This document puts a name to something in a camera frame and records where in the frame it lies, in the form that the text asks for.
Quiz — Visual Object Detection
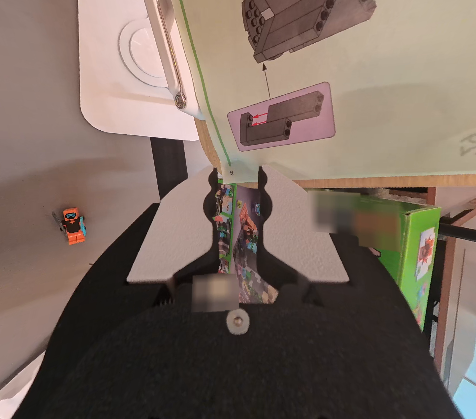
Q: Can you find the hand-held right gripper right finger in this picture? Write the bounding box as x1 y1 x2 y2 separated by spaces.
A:
257 165 351 284

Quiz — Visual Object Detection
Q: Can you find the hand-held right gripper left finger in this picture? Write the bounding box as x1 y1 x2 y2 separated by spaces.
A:
126 166 220 284

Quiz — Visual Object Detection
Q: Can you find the instruction booklet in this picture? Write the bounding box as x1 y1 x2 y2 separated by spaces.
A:
164 0 476 183

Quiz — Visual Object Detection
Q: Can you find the white book stand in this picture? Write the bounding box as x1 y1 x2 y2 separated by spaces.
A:
76 0 476 190

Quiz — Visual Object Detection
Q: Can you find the background wooden desk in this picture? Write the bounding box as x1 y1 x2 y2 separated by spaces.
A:
428 187 476 384

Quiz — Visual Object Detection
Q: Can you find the grey desk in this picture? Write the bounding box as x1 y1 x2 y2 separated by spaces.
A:
0 0 224 419

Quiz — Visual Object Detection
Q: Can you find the orange toy minifigure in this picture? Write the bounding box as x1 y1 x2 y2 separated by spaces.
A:
51 206 87 246

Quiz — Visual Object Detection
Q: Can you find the green toy set box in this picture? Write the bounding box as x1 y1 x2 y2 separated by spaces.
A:
214 183 443 330

